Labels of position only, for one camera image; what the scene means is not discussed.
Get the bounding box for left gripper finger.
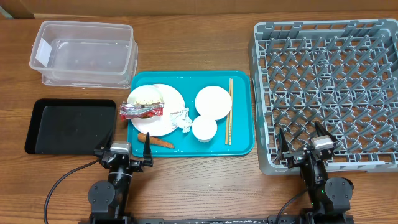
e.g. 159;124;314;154
143;132;153;166
101;129;114;150

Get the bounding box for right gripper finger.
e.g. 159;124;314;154
277;128;290;159
315;121;338;142

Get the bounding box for red foil wrapper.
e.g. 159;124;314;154
119;102;164;121

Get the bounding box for white napkin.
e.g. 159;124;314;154
170;108;192;133

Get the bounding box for cream bowl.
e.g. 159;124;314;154
127;85;164;104

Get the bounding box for white cup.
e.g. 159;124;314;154
192;116;218;142

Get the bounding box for small pink bowl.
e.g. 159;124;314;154
195;86;232;121

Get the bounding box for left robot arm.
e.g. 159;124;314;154
88;134;153;223

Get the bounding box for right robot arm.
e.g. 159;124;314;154
274;121;354;223

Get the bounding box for grey dishwasher rack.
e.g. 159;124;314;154
248;19;397;175

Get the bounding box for orange carrot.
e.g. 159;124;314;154
137;133;175;149

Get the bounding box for large pink plate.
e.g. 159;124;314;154
131;84;185;137

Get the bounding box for black tray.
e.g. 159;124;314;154
24;98;116;155

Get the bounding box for left wooden chopstick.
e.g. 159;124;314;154
225;78;233;145

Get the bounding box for wooden chopstick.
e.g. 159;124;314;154
225;78;233;145
228;78;233;146

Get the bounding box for teal serving tray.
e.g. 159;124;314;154
131;70;255;157

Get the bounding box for right wooden chopstick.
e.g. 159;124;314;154
228;78;233;146

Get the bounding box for clear plastic bin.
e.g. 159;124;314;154
29;21;138;89

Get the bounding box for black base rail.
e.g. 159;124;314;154
132;215;307;224

